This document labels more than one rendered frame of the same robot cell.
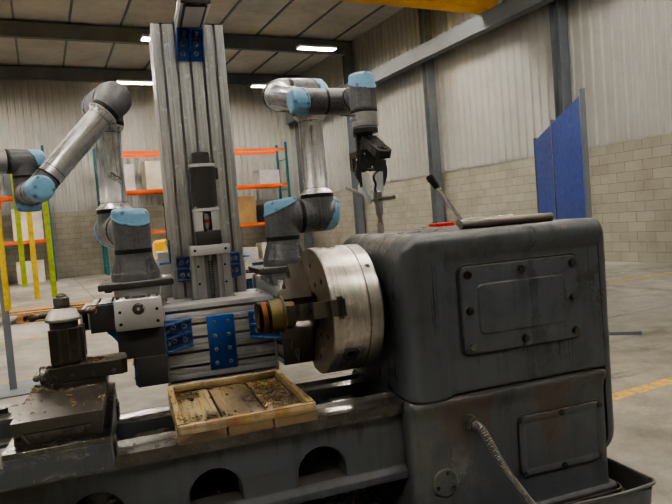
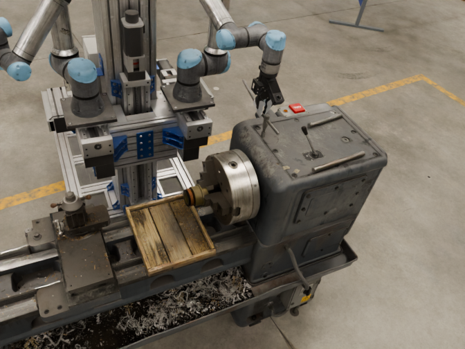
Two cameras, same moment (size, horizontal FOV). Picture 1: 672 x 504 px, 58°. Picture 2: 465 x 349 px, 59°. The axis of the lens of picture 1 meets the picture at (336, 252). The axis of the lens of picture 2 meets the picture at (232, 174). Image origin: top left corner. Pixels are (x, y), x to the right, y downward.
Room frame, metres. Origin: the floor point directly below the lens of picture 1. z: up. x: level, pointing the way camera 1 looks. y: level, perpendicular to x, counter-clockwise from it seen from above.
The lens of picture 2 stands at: (0.32, 0.30, 2.36)
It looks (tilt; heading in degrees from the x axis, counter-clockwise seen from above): 44 degrees down; 347
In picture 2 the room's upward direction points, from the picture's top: 10 degrees clockwise
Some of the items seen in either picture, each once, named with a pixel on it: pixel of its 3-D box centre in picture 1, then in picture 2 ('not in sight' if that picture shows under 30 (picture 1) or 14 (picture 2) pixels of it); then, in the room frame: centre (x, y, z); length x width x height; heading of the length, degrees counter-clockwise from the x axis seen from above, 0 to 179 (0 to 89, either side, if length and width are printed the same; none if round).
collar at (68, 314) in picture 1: (62, 314); (70, 201); (1.39, 0.64, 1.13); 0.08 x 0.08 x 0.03
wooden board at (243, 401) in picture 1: (236, 401); (169, 230); (1.44, 0.27, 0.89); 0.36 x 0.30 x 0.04; 19
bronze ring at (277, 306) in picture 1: (275, 315); (196, 195); (1.47, 0.16, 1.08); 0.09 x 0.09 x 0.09; 19
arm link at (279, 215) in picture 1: (283, 216); (190, 65); (2.11, 0.17, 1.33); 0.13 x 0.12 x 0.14; 111
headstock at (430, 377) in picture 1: (467, 296); (301, 168); (1.67, -0.36, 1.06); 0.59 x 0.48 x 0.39; 109
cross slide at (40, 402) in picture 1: (67, 400); (80, 243); (1.33, 0.63, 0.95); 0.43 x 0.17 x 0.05; 19
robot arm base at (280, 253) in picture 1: (283, 250); (187, 86); (2.10, 0.18, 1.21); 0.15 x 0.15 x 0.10
